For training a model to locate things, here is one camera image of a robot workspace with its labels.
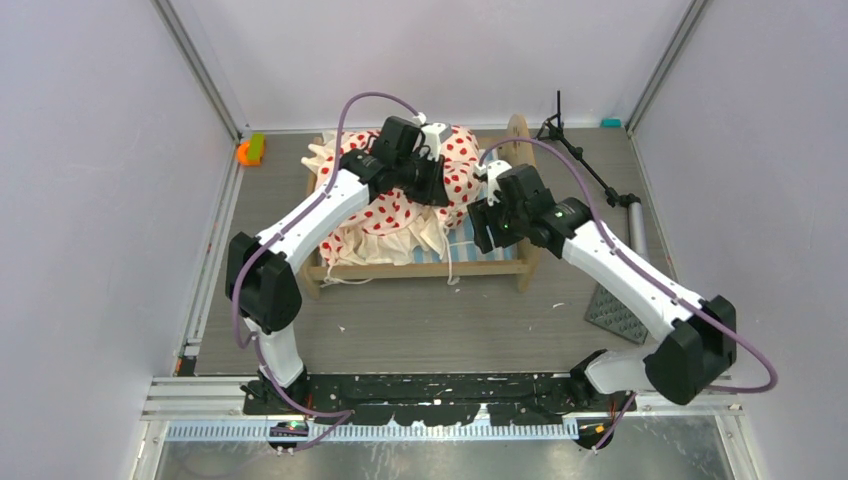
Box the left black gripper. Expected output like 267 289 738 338
395 150 449 207

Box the wooden pet bed frame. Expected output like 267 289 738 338
299 136 540 298

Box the strawberry print ruffled blanket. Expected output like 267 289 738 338
318 126 485 284

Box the blue striped mattress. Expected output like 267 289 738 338
411 223 518 265

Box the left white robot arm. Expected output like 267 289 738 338
225 115 452 414

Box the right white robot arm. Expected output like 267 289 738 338
468 161 737 411

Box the black tripod stand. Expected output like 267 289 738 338
535 89 649 260

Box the black perforated pad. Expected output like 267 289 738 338
584 284 648 345

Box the teal small block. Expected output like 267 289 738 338
599 117 623 129

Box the orange green toy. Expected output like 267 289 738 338
236 133 266 167

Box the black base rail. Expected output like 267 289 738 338
139 371 744 445

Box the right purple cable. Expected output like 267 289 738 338
477 136 781 432

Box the purple cable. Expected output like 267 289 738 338
232 90 426 426
477 136 781 432

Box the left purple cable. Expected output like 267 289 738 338
232 90 426 426

